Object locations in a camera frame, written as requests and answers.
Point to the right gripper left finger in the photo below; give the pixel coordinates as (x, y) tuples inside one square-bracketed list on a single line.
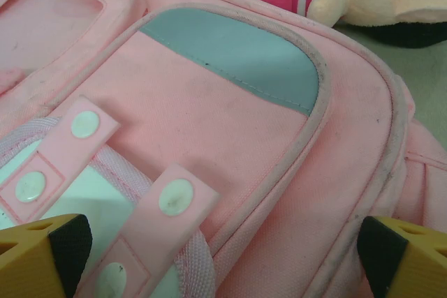
[(31, 263)]

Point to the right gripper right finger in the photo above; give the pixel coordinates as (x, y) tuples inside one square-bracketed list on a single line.
[(412, 263)]

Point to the pink school backpack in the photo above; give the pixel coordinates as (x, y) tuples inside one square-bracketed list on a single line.
[(216, 130)]

